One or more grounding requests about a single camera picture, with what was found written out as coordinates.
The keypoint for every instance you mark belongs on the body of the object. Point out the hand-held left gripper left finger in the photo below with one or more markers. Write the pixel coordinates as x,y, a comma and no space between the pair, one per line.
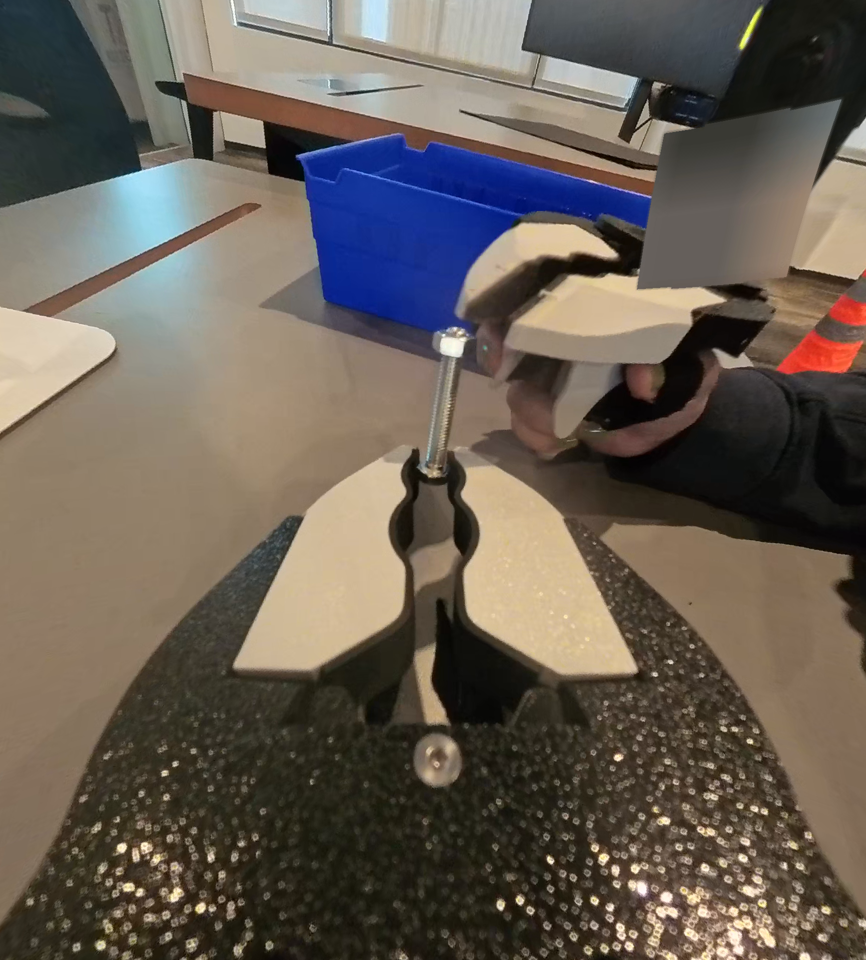
320,585

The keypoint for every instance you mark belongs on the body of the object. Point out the silver hex nut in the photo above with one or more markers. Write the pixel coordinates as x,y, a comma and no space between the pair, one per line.
452,342

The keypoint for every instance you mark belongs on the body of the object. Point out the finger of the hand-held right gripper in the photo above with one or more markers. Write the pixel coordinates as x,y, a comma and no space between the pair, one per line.
613,319
530,244

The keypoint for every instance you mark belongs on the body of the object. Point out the black computer monitor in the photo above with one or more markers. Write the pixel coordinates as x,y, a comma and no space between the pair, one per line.
613,30

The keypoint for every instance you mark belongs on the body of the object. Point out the person's right forearm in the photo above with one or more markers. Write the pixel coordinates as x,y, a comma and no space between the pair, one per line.
800,450

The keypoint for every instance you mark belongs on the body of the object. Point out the silver threaded bolt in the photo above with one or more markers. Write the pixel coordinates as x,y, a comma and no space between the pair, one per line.
442,412

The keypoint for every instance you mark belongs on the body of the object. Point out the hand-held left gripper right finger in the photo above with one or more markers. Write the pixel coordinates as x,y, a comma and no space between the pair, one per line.
545,585

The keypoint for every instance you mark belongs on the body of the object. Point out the dark office chair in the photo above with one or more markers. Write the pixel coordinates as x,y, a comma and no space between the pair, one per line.
35,67

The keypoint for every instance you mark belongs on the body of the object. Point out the grey wood-edged table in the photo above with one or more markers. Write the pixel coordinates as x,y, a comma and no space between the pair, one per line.
403,109

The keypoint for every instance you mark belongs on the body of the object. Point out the white framed window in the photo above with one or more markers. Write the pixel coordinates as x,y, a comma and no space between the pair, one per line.
418,26

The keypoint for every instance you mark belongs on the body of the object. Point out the blue plastic bin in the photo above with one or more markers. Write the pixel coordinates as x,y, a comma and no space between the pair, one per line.
380,232

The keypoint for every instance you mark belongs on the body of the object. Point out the white stand base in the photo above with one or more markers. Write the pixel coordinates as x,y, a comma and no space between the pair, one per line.
12,360

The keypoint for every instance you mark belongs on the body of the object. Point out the person's right hand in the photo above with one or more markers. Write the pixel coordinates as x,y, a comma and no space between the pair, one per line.
534,420

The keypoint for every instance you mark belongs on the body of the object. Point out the orange traffic cone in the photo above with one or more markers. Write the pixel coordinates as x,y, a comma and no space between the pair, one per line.
853,315

